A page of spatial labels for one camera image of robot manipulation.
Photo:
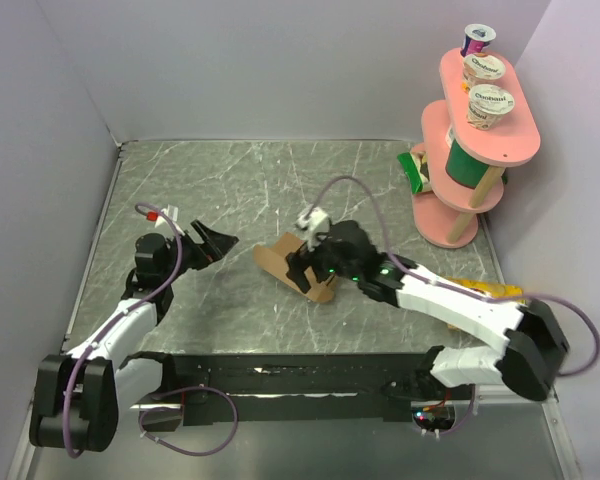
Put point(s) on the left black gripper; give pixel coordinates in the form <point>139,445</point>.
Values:
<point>215,245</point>

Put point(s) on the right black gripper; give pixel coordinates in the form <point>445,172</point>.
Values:
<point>299,261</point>

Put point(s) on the brown cardboard box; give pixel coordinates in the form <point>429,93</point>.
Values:
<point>276,260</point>

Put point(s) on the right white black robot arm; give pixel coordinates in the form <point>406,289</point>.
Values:
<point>523,347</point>

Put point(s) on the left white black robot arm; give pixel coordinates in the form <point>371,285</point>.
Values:
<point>80,395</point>

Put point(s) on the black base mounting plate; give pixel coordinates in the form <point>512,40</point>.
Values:
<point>287,387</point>

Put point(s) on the green snack bag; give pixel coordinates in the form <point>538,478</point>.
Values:
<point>415,167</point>

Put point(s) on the green cylindrical can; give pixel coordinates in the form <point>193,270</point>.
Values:
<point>462,167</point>

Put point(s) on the yellow chip bag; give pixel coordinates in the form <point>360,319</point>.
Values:
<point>496,290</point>

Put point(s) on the pink three-tier shelf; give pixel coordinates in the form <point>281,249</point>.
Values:
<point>447,216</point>

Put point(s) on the front Chobani yogurt cup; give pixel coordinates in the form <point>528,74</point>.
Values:
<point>487,105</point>

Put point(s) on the chobani yogurt cup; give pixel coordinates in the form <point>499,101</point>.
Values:
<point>479,68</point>
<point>487,105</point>

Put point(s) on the middle Chobani yogurt cup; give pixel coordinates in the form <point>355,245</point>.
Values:
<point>479,68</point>

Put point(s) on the purple lid yogurt cup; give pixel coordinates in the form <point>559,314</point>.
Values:
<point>477,37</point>

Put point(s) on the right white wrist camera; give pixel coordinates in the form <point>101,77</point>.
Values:
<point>315,224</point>

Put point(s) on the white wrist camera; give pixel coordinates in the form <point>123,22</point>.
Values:
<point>161,225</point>
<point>315,224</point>

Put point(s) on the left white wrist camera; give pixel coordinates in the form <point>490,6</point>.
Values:
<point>161,225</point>

